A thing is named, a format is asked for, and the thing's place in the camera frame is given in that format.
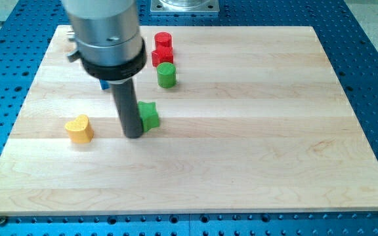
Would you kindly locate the green cylinder block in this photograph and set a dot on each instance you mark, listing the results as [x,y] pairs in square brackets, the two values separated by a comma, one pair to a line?
[166,75]

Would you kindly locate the blue block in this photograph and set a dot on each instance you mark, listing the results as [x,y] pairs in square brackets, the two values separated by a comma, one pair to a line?
[104,85]

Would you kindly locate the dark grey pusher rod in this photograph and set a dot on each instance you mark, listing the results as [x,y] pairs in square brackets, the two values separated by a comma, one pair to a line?
[125,99]

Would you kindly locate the light wooden board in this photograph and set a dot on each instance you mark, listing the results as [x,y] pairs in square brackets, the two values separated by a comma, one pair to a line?
[257,122]

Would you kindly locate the green star block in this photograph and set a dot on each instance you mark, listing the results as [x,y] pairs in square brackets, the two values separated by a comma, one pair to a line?
[148,115]

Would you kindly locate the yellow heart block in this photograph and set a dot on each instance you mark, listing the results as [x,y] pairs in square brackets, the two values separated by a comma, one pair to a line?
[79,130]

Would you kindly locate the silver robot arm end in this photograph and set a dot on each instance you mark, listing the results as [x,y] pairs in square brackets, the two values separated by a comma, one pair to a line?
[107,37]

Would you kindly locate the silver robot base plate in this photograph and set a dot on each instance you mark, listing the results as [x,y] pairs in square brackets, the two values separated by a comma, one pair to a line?
[184,6]

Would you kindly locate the red cylinder block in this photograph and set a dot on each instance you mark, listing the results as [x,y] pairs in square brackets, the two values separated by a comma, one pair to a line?
[163,39]

